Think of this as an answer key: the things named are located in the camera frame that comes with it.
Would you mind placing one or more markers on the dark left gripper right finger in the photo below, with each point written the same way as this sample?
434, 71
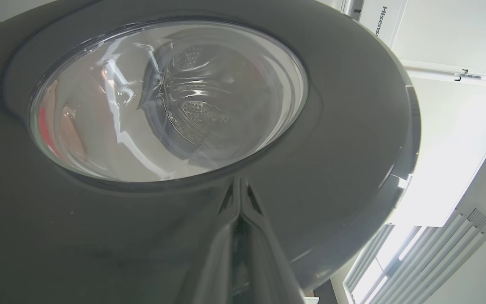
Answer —
264, 270

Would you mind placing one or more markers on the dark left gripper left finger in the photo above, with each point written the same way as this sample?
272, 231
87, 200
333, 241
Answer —
217, 270

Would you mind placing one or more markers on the black round glass washer door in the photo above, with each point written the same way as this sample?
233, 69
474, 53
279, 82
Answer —
352, 126

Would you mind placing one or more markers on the white front-load washing machine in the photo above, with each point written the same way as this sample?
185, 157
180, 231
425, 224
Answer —
378, 21

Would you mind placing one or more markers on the white louvred ceiling panel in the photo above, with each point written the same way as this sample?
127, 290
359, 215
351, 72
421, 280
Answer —
437, 253

